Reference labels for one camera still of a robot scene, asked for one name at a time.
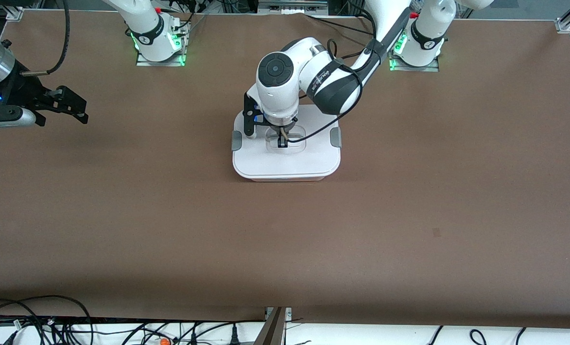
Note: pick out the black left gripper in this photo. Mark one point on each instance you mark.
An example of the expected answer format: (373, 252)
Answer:
(283, 132)

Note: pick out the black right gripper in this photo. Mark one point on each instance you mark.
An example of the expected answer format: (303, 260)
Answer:
(20, 90)

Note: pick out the grey metal equipment frame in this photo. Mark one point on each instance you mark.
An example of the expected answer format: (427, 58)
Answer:
(292, 5)

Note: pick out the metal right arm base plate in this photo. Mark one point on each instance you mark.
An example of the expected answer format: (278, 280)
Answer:
(167, 63)

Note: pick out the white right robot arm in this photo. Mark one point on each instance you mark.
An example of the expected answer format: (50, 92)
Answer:
(145, 24)

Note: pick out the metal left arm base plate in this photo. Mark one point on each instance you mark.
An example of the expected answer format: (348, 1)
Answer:
(424, 69)

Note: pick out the white box lid grey clips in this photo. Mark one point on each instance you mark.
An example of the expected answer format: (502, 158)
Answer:
(308, 160)

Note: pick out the pink translucent plastic box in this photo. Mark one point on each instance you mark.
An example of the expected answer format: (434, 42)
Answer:
(284, 179)

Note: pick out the aluminium profile beam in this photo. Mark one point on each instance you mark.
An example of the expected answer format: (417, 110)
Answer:
(273, 330)

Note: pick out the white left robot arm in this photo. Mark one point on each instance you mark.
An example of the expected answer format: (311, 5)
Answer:
(277, 72)

